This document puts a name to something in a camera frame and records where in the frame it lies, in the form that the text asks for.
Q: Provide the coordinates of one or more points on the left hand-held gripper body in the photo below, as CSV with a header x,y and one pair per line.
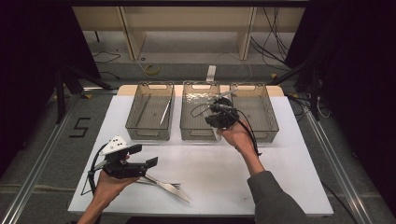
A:
x,y
121,168

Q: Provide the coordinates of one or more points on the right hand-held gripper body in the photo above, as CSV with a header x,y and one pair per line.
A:
x,y
222,119

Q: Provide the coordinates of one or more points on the smoky clear plastic bin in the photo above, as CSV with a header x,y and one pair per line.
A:
x,y
193,124
146,133
261,109

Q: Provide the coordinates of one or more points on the metal chopstick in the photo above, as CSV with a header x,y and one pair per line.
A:
x,y
165,112

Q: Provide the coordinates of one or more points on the person's left hand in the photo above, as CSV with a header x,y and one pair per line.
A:
x,y
109,186

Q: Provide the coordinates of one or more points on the person's right hand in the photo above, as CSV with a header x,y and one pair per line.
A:
x,y
238,137

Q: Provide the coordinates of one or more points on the white power strip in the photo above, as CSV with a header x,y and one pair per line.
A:
x,y
211,73

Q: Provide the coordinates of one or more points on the yellow tape roll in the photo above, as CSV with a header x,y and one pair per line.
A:
x,y
147,69

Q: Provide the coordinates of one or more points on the black metal stand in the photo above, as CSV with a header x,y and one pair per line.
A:
x,y
314,93
59,93

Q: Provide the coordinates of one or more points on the black curtain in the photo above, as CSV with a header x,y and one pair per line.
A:
x,y
358,77
31,62

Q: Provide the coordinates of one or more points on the metal floor rail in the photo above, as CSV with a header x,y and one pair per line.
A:
x,y
336,168
34,174

